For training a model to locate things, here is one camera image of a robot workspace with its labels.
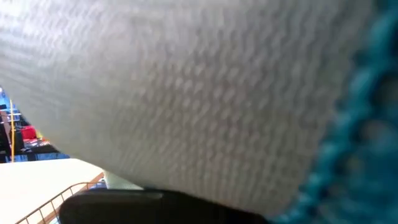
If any yellow vertical pole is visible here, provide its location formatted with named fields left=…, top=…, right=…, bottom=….
left=9, top=98, right=16, bottom=163

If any teal microfiber towel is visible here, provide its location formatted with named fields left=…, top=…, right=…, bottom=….
left=270, top=0, right=398, bottom=224

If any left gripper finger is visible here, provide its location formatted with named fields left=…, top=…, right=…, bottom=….
left=58, top=188, right=270, bottom=224

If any copper wire basket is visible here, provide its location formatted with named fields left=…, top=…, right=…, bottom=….
left=14, top=172, right=106, bottom=224

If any pale grey microfiber towel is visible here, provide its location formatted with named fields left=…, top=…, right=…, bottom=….
left=0, top=0, right=379, bottom=218

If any red box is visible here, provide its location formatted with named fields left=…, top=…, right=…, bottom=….
left=20, top=125, right=38, bottom=141

